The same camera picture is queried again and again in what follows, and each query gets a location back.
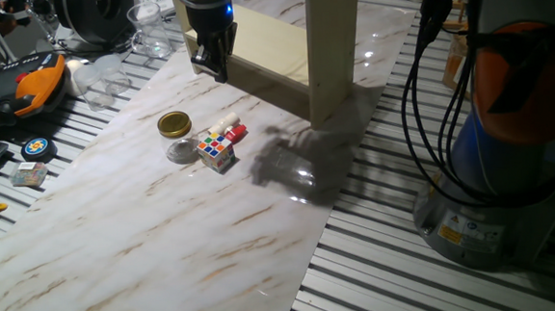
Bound operator bare hand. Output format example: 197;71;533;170
0;3;21;38

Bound marble patterned mat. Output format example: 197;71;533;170
0;0;436;311

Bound round black puck blue logo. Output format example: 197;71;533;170
19;134;60;166

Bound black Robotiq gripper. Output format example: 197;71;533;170
183;0;242;87

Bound silver metal stand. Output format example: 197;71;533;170
26;0;78;54

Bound wooden slat rack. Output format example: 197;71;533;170
438;0;472;35

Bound white ball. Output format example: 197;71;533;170
65;59;87;97

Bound clear box coloured clips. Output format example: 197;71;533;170
9;160;50;189

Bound white power strip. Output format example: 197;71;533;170
137;0;177;18

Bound clear plastic cup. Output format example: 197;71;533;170
92;53;133;97
72;63;116;114

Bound glass jar gold lid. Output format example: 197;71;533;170
155;109;202;168

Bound cream wooden shelf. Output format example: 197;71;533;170
178;0;368;137

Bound multicoloured Rubik's cube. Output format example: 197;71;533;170
196;131;238;175

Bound black plug cable blue light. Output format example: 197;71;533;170
417;0;460;46

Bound clear glass beaker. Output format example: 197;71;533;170
125;0;175;62

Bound black filament spool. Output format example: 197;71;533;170
53;0;138;49

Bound small red object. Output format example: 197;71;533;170
224;122;250;146

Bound orange black teach pendant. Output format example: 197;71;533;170
0;51;72;130

